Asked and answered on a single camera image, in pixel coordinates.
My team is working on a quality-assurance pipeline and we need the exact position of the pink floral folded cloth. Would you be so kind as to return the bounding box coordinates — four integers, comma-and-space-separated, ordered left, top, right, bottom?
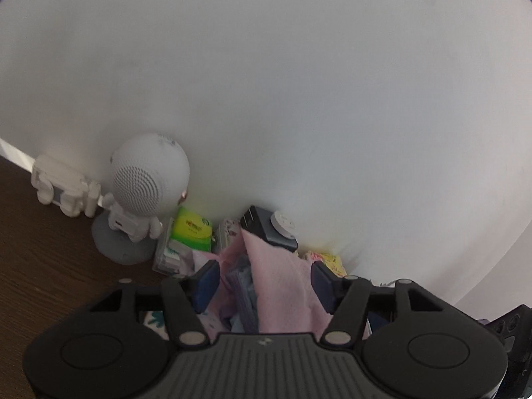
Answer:
214, 218, 241, 254

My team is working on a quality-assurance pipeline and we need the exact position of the white teal flower folded cloth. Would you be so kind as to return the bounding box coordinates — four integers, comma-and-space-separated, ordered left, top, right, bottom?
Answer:
140, 311, 169, 340

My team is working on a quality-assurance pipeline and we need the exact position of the clear plastic packet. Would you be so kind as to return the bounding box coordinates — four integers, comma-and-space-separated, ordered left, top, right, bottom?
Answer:
152, 219, 195, 277

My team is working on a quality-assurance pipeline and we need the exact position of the dark box with white dial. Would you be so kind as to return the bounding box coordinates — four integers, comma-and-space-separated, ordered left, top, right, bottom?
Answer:
240, 205, 299, 252

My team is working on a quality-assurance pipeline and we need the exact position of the yellow snack pack stack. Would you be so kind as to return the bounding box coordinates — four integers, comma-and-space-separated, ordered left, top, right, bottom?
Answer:
301, 251, 347, 277

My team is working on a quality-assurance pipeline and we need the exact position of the green tissue pack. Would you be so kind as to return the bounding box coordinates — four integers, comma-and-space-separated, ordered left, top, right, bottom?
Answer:
169, 206, 213, 252

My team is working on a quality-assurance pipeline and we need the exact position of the pink blue purple garment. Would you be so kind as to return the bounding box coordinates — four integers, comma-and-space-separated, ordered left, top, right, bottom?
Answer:
193, 231, 332, 341

